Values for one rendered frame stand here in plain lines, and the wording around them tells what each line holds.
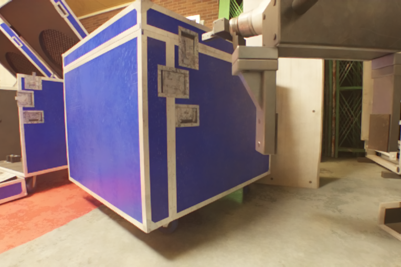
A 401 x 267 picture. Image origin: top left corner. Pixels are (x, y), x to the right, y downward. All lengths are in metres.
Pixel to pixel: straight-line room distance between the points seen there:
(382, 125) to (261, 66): 0.15
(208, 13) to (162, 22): 3.78
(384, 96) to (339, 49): 0.08
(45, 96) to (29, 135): 0.35
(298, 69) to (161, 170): 1.49
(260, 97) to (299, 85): 1.78
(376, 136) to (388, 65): 0.08
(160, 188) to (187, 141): 0.24
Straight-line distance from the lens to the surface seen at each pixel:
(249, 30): 0.82
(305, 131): 1.98
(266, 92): 0.21
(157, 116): 0.87
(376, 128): 0.29
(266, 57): 0.21
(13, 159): 2.71
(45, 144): 2.12
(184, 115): 0.98
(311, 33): 0.23
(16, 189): 2.08
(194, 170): 1.04
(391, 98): 0.28
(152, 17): 0.94
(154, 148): 0.86
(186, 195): 1.04
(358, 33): 0.25
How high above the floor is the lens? 0.64
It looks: 5 degrees down
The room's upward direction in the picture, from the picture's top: straight up
